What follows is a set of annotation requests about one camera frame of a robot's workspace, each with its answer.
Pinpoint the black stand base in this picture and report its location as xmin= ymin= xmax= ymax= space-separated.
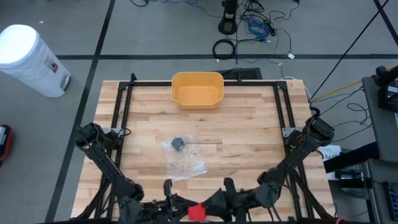
xmin=217 ymin=0 xmax=239 ymax=35

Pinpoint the black coiled cable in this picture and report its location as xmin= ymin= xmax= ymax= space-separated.
xmin=211 ymin=38 xmax=236 ymax=60

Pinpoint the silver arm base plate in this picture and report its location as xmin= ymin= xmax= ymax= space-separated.
xmin=281 ymin=126 xmax=300 ymax=138
xmin=104 ymin=126 xmax=124 ymax=138

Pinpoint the grey equipment cabinet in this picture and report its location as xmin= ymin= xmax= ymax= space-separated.
xmin=334 ymin=158 xmax=398 ymax=224

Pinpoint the white paper label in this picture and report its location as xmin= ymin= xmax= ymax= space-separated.
xmin=317 ymin=144 xmax=343 ymax=163

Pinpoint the yellow plastic bin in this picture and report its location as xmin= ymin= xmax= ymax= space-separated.
xmin=170 ymin=71 xmax=226 ymax=111

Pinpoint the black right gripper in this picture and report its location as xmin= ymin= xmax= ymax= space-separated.
xmin=202 ymin=177 xmax=259 ymax=224

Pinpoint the yellow cable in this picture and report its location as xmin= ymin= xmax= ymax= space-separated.
xmin=308 ymin=64 xmax=398 ymax=104

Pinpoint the white trash can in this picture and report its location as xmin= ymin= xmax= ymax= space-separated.
xmin=0 ymin=24 xmax=72 ymax=98

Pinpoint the thin black slanted pole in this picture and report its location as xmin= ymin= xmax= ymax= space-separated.
xmin=308 ymin=0 xmax=391 ymax=103

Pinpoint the clear plastic zip bag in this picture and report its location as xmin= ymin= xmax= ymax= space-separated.
xmin=161 ymin=133 xmax=209 ymax=183

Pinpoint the black perforated mat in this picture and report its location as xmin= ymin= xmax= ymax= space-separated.
xmin=216 ymin=67 xmax=264 ymax=81

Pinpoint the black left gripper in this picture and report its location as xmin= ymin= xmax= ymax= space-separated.
xmin=141 ymin=179 xmax=200 ymax=224

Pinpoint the blue cable bundle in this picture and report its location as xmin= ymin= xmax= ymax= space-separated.
xmin=246 ymin=17 xmax=271 ymax=40

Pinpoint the red and black device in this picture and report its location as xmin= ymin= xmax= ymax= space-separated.
xmin=0 ymin=124 xmax=14 ymax=163

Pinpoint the dark green bandage roll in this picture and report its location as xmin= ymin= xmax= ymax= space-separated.
xmin=170 ymin=136 xmax=187 ymax=152

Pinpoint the grey desk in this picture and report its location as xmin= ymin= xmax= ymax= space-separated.
xmin=361 ymin=75 xmax=398 ymax=164

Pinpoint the red bandage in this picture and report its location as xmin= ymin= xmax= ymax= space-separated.
xmin=187 ymin=202 xmax=207 ymax=222

